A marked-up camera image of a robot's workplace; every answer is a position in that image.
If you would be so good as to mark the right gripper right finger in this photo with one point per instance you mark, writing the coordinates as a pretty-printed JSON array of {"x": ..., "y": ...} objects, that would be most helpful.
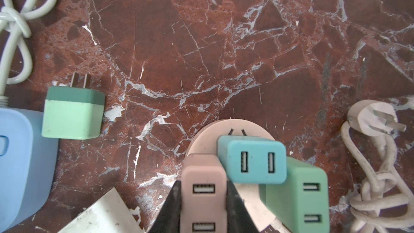
[{"x": 238, "y": 218}]

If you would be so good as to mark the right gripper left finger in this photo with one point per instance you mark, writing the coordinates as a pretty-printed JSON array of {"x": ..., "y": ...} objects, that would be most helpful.
[{"x": 168, "y": 219}]

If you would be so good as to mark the pink plug adapter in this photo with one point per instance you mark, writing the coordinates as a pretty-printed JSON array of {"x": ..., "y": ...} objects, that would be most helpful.
[{"x": 203, "y": 193}]

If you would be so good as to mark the teal plug adapter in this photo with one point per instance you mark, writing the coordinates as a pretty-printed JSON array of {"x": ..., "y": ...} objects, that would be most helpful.
[{"x": 252, "y": 160}]

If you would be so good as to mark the green plug adapter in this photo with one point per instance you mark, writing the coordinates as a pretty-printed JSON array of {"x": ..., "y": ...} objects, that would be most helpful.
[
  {"x": 72, "y": 112},
  {"x": 301, "y": 203}
]

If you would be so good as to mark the white plug adapter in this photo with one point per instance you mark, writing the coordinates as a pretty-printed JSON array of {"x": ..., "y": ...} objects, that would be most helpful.
[{"x": 107, "y": 215}]

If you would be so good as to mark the pink round power strip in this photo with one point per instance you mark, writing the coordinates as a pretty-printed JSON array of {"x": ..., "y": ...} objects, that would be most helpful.
[{"x": 205, "y": 142}]

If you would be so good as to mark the blue square power strip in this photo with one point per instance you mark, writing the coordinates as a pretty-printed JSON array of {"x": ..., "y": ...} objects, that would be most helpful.
[{"x": 28, "y": 163}]

